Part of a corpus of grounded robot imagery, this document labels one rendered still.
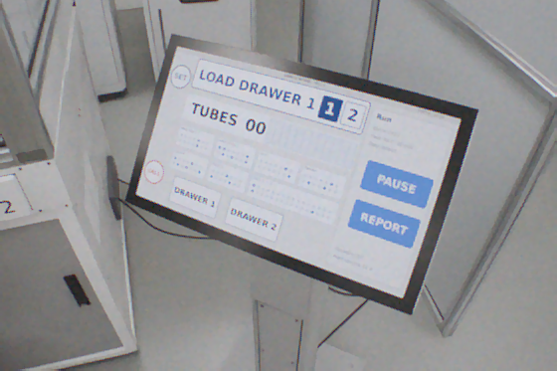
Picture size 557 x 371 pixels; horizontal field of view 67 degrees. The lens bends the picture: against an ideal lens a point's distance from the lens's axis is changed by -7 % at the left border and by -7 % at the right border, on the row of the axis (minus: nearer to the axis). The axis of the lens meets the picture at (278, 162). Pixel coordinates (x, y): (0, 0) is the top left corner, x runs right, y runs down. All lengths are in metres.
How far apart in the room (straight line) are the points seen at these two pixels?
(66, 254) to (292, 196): 0.72
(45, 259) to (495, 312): 1.61
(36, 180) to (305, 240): 0.61
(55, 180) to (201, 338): 0.92
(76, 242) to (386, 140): 0.82
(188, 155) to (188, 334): 1.09
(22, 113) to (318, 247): 0.61
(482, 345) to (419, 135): 1.31
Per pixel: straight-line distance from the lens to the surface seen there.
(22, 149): 1.00
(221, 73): 0.75
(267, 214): 0.70
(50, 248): 1.23
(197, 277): 1.88
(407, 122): 0.66
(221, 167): 0.73
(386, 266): 0.68
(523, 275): 2.14
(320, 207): 0.68
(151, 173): 0.80
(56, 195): 1.08
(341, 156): 0.67
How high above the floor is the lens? 1.54
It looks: 41 degrees down
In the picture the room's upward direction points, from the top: 1 degrees clockwise
